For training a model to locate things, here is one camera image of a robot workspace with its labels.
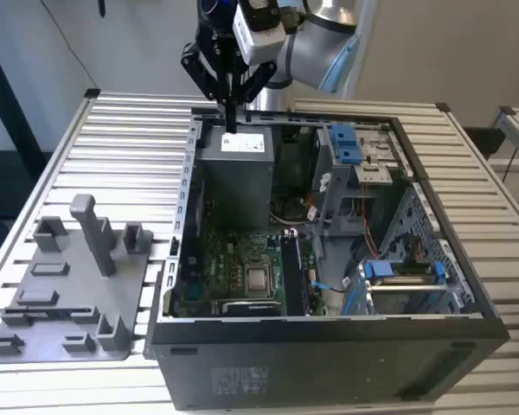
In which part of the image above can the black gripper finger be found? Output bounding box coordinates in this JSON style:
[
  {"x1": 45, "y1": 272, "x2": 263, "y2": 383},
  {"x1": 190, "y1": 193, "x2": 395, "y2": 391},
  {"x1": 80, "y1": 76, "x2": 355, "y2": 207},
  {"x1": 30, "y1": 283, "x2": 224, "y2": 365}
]
[
  {"x1": 231, "y1": 61, "x2": 279, "y2": 133},
  {"x1": 181, "y1": 41, "x2": 233, "y2": 133}
]

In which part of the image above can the grey power supply unit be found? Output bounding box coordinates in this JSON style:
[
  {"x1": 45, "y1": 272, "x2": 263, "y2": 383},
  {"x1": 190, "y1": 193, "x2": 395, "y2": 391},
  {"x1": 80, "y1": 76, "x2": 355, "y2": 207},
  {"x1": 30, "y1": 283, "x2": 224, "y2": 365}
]
[{"x1": 194, "y1": 124, "x2": 276, "y2": 233}]

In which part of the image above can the grey metal drive cage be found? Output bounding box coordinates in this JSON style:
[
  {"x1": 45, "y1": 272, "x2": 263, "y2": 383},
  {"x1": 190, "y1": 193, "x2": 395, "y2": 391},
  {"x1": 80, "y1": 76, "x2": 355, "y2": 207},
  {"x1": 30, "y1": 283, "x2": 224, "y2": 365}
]
[{"x1": 311, "y1": 122, "x2": 412, "y2": 237}]

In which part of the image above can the green motherboard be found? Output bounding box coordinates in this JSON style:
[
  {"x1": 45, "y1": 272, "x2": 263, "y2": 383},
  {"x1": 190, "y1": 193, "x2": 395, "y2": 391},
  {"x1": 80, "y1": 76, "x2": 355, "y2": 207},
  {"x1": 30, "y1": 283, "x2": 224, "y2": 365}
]
[{"x1": 172, "y1": 228, "x2": 330, "y2": 319}]

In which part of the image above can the silver CPU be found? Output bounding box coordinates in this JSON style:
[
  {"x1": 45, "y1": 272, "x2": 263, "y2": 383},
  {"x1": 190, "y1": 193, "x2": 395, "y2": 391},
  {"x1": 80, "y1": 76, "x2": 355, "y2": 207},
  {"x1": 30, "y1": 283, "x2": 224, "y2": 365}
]
[{"x1": 247, "y1": 268, "x2": 272, "y2": 293}]

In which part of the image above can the perforated metal disk bay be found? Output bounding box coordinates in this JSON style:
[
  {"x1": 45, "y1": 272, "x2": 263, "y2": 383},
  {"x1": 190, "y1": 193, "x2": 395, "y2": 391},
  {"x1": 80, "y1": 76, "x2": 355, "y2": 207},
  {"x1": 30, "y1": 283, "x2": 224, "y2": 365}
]
[{"x1": 378, "y1": 181, "x2": 477, "y2": 313}]

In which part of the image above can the black desk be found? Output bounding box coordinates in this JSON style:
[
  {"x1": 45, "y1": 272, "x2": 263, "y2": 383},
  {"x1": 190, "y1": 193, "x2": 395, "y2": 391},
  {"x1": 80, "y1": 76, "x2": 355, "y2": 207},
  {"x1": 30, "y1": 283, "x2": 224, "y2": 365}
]
[{"x1": 0, "y1": 28, "x2": 53, "y2": 278}]

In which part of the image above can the metal CPU socket cover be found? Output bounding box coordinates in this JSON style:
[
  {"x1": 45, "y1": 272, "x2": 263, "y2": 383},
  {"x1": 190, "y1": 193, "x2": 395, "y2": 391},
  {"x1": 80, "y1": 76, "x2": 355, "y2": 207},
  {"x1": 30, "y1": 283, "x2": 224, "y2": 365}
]
[{"x1": 241, "y1": 258, "x2": 275, "y2": 300}]

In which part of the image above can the hard disk in blue carrier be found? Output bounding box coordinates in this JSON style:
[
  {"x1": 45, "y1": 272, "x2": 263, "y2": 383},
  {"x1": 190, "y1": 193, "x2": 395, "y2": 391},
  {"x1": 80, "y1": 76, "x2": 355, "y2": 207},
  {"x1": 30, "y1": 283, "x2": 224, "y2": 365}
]
[{"x1": 344, "y1": 258, "x2": 456, "y2": 316}]

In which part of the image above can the black Nvidia graphics card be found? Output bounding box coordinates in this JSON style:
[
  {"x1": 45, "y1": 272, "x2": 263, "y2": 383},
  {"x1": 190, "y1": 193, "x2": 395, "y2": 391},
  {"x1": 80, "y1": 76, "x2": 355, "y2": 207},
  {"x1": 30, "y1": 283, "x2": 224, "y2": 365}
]
[{"x1": 218, "y1": 299, "x2": 284, "y2": 318}]

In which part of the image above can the black box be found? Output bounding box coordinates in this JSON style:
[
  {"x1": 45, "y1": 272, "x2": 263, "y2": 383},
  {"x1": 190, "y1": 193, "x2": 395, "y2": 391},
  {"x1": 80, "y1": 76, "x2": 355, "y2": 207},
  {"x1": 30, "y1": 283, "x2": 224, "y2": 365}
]
[{"x1": 461, "y1": 126, "x2": 505, "y2": 162}]

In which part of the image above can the grey parts rack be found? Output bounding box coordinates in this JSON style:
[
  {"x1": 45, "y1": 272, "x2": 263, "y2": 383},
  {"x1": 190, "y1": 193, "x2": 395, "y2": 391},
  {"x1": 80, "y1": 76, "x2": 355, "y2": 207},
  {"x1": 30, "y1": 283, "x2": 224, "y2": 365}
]
[{"x1": 0, "y1": 193, "x2": 156, "y2": 365}]

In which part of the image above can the black open PC case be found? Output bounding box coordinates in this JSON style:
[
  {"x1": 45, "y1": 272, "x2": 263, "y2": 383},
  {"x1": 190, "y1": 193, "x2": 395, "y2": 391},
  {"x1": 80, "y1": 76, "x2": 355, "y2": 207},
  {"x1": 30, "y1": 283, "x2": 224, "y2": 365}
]
[{"x1": 143, "y1": 105, "x2": 510, "y2": 412}]

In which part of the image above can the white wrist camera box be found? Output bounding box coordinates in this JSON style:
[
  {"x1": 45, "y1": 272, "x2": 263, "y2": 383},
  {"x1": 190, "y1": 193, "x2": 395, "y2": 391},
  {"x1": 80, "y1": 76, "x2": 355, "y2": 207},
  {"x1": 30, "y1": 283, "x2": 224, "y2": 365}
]
[{"x1": 233, "y1": 3, "x2": 286, "y2": 67}]

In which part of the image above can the black camera bracket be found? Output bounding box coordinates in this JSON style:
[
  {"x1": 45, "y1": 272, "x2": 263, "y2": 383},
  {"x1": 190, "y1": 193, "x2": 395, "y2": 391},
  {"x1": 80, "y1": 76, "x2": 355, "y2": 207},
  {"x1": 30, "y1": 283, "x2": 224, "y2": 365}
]
[{"x1": 245, "y1": 0, "x2": 307, "y2": 34}]

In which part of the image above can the blue plastic drive bracket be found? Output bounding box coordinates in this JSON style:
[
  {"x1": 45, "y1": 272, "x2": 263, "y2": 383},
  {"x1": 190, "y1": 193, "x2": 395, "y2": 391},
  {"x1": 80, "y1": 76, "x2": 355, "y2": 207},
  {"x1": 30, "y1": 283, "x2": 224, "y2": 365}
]
[{"x1": 330, "y1": 124, "x2": 364, "y2": 166}]

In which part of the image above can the thin black wall cable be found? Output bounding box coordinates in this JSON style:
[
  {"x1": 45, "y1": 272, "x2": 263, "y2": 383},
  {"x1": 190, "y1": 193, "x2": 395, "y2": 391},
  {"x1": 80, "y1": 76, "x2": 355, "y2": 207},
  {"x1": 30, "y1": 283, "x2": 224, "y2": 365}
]
[{"x1": 42, "y1": 0, "x2": 99, "y2": 91}]

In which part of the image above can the yellow and black wire bundle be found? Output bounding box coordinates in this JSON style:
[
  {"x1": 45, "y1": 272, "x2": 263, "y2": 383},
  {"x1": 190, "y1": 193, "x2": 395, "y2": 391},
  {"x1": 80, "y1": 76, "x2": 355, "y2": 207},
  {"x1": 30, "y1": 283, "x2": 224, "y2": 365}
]
[{"x1": 268, "y1": 194, "x2": 330, "y2": 227}]

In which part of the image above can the orange wire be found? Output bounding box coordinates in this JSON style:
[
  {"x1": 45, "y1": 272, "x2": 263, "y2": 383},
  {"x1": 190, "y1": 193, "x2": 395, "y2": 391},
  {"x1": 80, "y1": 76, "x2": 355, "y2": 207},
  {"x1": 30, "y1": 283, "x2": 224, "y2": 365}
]
[{"x1": 359, "y1": 195, "x2": 381, "y2": 260}]

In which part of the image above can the black wire with blue plug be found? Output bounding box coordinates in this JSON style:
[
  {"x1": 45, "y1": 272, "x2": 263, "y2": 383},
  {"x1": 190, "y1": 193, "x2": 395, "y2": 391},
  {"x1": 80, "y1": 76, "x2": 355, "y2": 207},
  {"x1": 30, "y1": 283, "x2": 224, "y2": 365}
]
[{"x1": 310, "y1": 279, "x2": 358, "y2": 296}]

